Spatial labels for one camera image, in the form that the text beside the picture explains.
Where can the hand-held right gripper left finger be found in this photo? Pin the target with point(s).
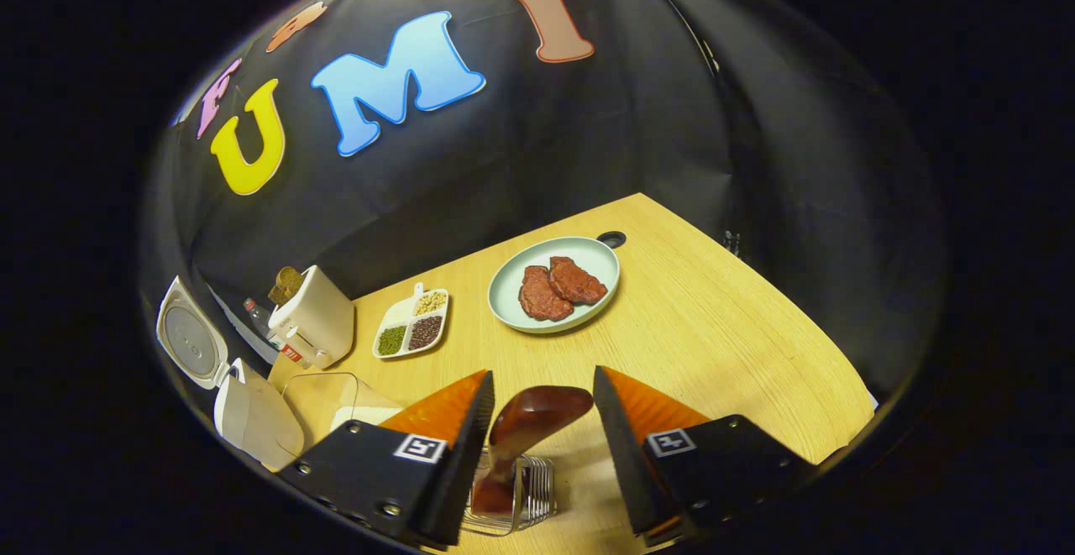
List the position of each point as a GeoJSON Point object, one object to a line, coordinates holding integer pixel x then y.
{"type": "Point", "coordinates": [466, 463]}

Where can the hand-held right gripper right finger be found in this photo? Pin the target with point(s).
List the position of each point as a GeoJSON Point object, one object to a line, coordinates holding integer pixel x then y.
{"type": "Point", "coordinates": [626, 463]}

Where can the brown wooden spoon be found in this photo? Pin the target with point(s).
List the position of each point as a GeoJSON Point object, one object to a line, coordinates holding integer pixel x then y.
{"type": "Point", "coordinates": [537, 416]}

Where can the white rice cooker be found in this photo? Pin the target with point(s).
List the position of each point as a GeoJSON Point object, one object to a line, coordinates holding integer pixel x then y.
{"type": "Point", "coordinates": [252, 421]}

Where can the dark red beans heap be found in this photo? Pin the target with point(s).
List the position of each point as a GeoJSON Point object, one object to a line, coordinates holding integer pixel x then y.
{"type": "Point", "coordinates": [425, 332]}

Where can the clear plastic container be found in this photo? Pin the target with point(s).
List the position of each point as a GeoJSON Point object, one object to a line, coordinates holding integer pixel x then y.
{"type": "Point", "coordinates": [336, 404]}

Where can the green mung beans heap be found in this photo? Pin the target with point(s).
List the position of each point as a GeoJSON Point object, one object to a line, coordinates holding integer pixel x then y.
{"type": "Point", "coordinates": [391, 340]}

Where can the white divided dish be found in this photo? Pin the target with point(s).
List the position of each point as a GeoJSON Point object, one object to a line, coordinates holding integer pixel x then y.
{"type": "Point", "coordinates": [409, 321]}

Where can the yellow soybeans heap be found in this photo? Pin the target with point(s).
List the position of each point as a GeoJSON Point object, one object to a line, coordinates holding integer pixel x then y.
{"type": "Point", "coordinates": [430, 301]}

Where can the pale green plate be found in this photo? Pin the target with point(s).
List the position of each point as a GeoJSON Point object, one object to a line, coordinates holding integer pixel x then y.
{"type": "Point", "coordinates": [508, 286]}

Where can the red raw steak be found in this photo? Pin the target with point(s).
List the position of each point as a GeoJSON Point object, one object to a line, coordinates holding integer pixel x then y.
{"type": "Point", "coordinates": [579, 280]}
{"type": "Point", "coordinates": [544, 293]}

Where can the white toaster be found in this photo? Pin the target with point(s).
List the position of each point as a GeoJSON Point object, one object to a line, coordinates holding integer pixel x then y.
{"type": "Point", "coordinates": [323, 320]}

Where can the black table grommet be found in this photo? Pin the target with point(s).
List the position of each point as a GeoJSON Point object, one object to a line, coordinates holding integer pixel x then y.
{"type": "Point", "coordinates": [600, 240]}

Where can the brown bread slice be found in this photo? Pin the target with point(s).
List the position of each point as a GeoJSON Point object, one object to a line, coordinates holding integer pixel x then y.
{"type": "Point", "coordinates": [290, 284]}

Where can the clear plastic bottle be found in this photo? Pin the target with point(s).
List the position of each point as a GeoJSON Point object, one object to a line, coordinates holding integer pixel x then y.
{"type": "Point", "coordinates": [259, 317]}

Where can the black backdrop cloth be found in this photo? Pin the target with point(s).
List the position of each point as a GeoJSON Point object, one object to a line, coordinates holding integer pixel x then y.
{"type": "Point", "coordinates": [588, 143]}

